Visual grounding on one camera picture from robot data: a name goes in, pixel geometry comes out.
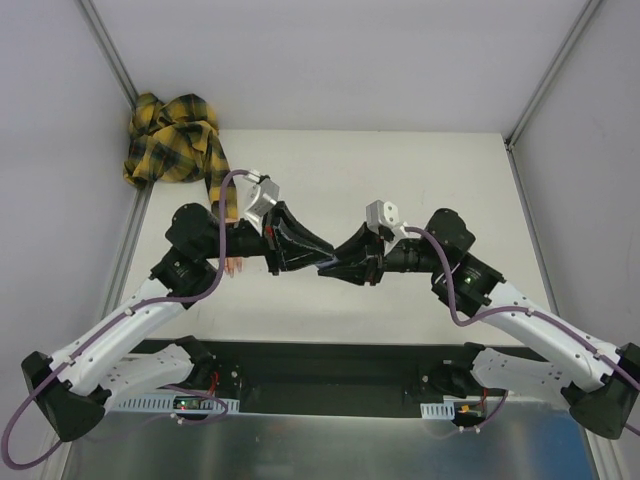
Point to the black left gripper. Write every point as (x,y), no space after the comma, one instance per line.
(272,241)

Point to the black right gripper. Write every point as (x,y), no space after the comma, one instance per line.
(376,259)

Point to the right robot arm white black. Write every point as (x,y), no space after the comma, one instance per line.
(595,381)

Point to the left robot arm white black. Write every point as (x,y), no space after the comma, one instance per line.
(75,386)

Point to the mannequin hand with long nails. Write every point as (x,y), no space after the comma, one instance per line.
(233,265)

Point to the yellow plaid shirt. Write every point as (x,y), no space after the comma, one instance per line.
(175,142)

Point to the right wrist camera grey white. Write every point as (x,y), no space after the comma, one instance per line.
(383,219)

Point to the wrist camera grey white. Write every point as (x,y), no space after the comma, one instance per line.
(383,219)
(262,197)

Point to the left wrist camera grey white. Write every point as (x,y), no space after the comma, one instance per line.
(262,197)

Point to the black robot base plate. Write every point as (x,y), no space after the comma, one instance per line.
(359,380)

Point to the white slotted cable duct right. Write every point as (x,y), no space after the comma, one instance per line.
(445,410)

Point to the white slotted cable duct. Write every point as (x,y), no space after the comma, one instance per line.
(176,403)
(445,410)

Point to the aluminium corner post right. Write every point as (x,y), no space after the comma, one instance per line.
(576,32)

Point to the aluminium corner post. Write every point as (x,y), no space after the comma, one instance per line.
(108,48)
(576,32)

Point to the white slotted cable duct left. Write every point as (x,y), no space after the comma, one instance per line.
(176,403)

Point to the aluminium corner post left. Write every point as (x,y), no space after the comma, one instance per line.
(108,48)

